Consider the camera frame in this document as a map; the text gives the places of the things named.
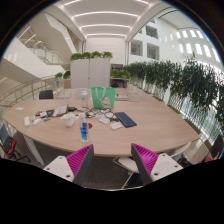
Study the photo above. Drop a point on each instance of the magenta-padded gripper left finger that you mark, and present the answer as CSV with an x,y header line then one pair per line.
x,y
58,165

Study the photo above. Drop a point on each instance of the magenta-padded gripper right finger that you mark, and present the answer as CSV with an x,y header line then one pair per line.
x,y
163,165

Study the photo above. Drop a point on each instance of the clear water bottle blue label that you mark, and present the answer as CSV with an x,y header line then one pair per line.
x,y
84,129

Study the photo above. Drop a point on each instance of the white chair with metal legs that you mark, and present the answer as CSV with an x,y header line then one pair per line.
x,y
128,165

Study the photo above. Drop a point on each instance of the white patterned cup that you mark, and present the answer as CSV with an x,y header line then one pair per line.
x,y
68,120

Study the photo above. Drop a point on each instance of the small green blue marker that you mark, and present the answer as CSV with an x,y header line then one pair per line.
x,y
46,119

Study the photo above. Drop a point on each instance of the small white block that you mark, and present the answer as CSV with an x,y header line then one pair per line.
x,y
36,121

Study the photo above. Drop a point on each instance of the flat round red coaster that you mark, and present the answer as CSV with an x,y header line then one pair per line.
x,y
90,125

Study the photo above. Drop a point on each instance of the red and black chair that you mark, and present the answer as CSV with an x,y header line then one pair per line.
x,y
10,146

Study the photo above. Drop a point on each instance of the black notebook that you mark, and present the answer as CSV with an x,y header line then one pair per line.
x,y
50,112

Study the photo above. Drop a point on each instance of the long white box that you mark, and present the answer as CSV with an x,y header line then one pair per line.
x,y
26,121

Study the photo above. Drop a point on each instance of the black power adapter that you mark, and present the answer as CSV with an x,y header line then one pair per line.
x,y
71,108

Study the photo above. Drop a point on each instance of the clear plastic packet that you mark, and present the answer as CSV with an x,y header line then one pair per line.
x,y
115,125

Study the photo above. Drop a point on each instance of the white printed card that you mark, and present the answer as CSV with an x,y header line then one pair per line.
x,y
104,120

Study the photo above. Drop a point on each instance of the white paper slip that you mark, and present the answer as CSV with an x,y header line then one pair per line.
x,y
20,108

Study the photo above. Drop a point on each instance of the black office chair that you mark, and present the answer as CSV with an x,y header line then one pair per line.
x,y
46,94

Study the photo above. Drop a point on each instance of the glass railing wooden handrail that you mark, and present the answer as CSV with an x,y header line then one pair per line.
x,y
26,88

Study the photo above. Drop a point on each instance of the row of green trees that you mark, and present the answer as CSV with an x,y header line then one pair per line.
x,y
173,80

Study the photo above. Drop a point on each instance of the potted green plants by railing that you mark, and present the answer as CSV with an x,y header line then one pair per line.
x,y
62,75

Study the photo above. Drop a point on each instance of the white cabinet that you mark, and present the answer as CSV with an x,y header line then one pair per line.
x,y
90,73

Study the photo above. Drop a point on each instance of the green plants in planter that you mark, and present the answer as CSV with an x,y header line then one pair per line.
x,y
120,73

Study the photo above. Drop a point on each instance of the green plants on cabinet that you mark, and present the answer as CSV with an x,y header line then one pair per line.
x,y
90,55

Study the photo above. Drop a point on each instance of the ceiling light strips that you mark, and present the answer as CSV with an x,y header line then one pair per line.
x,y
105,25

